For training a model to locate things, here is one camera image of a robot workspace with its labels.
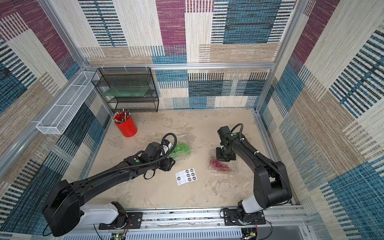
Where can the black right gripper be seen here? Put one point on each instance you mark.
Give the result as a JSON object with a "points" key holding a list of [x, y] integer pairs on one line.
{"points": [[225, 154]]}

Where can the clear box green grapes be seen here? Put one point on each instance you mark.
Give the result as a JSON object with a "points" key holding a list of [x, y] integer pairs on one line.
{"points": [[182, 150]]}

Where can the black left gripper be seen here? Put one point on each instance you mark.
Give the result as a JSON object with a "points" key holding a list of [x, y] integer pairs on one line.
{"points": [[168, 164]]}

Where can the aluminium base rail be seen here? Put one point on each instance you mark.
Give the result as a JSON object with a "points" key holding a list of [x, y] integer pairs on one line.
{"points": [[277, 223]]}

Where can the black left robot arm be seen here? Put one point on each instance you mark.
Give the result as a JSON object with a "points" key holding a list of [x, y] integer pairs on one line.
{"points": [[67, 204]]}

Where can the white wire mesh basket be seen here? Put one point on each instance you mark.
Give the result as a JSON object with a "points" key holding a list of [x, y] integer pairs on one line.
{"points": [[60, 115]]}

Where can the black wire mesh shelf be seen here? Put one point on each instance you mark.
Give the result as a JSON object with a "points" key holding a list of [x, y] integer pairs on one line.
{"points": [[106, 78]]}

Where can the white sticker sheet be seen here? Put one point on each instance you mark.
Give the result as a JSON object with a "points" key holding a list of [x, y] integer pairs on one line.
{"points": [[186, 176]]}

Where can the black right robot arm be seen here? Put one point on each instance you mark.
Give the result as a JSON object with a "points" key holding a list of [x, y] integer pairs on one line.
{"points": [[271, 185]]}

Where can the clear box red grapes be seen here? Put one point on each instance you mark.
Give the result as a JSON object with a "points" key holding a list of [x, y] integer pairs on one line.
{"points": [[217, 166]]}

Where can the green tray on shelf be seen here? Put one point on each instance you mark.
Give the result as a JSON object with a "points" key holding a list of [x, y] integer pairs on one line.
{"points": [[126, 92]]}

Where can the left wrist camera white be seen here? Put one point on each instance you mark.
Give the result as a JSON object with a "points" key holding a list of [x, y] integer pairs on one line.
{"points": [[167, 145]]}

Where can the pens in cup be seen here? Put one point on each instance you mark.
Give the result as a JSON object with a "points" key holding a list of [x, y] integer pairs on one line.
{"points": [[121, 117]]}

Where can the red pen cup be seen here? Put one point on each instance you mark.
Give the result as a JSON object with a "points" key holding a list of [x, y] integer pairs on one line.
{"points": [[128, 129]]}

